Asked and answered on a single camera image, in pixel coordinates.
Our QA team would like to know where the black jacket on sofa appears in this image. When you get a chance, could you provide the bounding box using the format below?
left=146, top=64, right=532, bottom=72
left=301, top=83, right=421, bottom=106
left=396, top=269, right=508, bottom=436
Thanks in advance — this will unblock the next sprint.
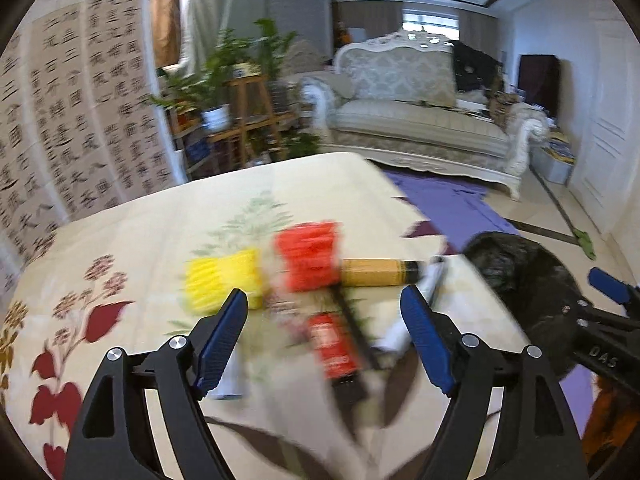
left=452, top=40, right=503, bottom=92

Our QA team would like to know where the ornate white sofa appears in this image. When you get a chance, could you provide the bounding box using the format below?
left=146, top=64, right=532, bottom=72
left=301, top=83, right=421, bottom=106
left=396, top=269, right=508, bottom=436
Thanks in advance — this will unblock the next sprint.
left=296, top=30, right=550, bottom=200

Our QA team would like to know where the green potted plant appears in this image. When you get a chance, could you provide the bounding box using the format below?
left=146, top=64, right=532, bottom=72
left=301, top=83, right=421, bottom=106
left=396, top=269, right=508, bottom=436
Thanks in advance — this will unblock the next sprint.
left=148, top=18, right=298, bottom=113

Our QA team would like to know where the green slipper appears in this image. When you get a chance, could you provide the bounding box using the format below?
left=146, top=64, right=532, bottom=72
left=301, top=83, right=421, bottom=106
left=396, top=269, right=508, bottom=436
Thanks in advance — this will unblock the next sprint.
left=572, top=228, right=597, bottom=261

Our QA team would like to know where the storage box by sofa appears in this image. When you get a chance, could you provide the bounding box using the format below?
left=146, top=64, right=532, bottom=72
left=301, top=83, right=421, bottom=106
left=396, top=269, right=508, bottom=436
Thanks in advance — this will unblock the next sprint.
left=532, top=130, right=576, bottom=185

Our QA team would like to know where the black tube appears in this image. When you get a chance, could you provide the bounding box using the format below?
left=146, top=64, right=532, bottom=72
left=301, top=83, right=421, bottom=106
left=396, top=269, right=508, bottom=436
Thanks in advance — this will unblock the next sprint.
left=329, top=283, right=382, bottom=372

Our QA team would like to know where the blue white paper box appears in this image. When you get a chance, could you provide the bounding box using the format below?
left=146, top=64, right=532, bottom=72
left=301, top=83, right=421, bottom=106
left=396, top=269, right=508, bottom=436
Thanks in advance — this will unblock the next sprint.
left=206, top=344, right=246, bottom=400

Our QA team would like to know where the dark covered cabinet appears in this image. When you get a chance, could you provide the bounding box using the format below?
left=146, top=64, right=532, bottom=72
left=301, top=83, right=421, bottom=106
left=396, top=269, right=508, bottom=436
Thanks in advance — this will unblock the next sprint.
left=518, top=54, right=561, bottom=119

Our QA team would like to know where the purple floor cloth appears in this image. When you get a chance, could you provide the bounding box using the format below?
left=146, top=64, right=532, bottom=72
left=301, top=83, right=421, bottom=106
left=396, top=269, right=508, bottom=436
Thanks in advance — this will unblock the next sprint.
left=383, top=169, right=593, bottom=436

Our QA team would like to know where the white toothpaste tube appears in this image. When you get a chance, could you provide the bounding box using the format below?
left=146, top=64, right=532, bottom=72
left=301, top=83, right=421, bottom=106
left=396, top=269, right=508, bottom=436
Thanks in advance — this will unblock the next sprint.
left=373, top=256, right=447, bottom=358

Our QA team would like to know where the yellow bottle black cap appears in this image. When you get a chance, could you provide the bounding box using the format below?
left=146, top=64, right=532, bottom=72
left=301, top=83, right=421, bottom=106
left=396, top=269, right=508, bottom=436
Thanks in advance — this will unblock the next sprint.
left=340, top=259, right=425, bottom=287

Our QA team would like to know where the yellow honeycomb paper ball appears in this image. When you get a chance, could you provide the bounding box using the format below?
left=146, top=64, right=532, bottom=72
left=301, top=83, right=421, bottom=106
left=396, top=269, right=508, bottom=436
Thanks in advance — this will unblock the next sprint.
left=183, top=247, right=265, bottom=316

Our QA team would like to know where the white door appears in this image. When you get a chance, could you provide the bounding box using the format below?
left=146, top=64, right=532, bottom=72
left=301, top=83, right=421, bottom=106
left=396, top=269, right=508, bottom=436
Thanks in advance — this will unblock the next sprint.
left=570, top=0, right=639, bottom=235

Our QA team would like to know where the white plant pot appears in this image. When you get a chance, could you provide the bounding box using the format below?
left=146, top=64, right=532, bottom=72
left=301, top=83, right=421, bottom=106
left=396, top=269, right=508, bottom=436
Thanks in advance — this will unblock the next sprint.
left=201, top=103, right=232, bottom=133

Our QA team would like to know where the grey curtain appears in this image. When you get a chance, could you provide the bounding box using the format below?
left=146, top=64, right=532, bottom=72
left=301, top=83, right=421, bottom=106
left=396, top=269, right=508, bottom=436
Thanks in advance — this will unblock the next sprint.
left=172, top=0, right=267, bottom=76

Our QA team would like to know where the wooden plant stand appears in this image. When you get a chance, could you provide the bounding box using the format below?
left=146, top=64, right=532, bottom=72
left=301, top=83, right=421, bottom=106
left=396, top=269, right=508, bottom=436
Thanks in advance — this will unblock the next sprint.
left=207, top=75, right=296, bottom=168

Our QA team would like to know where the floral cream tablecloth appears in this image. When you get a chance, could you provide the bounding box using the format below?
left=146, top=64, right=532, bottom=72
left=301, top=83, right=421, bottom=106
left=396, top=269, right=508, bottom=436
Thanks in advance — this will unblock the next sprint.
left=0, top=150, right=532, bottom=480

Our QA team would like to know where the black trash bag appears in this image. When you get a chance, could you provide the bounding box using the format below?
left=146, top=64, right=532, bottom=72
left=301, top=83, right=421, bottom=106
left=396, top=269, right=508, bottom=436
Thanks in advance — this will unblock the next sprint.
left=462, top=232, right=582, bottom=380

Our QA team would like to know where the red honeycomb paper ball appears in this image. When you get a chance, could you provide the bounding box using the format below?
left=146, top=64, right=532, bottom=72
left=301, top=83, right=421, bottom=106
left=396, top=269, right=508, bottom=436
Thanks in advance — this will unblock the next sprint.
left=274, top=221, right=340, bottom=292

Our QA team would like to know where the calligraphy folding screen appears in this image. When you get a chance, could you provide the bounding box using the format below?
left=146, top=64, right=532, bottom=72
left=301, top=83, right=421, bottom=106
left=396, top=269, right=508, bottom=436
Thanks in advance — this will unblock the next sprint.
left=1, top=0, right=186, bottom=302

